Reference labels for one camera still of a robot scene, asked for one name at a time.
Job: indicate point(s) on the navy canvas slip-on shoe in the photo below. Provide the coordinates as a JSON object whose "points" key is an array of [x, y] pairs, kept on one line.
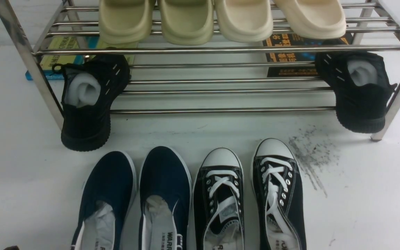
{"points": [[107, 197], [165, 200]]}

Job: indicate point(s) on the stainless steel shoe rack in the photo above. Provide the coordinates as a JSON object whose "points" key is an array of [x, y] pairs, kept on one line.
{"points": [[67, 15]]}

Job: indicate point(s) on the black white lace-up sneaker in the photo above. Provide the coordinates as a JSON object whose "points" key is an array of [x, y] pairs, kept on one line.
{"points": [[218, 202], [277, 185]]}

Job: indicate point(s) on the olive green foam slipper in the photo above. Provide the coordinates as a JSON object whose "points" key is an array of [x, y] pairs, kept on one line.
{"points": [[187, 22], [125, 21]]}

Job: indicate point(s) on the cream foam slipper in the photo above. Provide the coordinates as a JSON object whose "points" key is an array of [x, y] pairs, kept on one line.
{"points": [[244, 20], [314, 19]]}

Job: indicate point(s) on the black knit sneaker left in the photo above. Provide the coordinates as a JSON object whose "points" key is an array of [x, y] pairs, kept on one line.
{"points": [[89, 91]]}

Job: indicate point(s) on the black knit sneaker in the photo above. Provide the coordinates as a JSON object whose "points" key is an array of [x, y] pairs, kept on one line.
{"points": [[89, 91], [361, 86]]}

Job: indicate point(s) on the green and blue book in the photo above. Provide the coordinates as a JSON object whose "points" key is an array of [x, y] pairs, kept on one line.
{"points": [[64, 43]]}

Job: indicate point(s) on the black knit sneaker right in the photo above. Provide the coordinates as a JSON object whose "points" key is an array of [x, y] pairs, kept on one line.
{"points": [[361, 86]]}

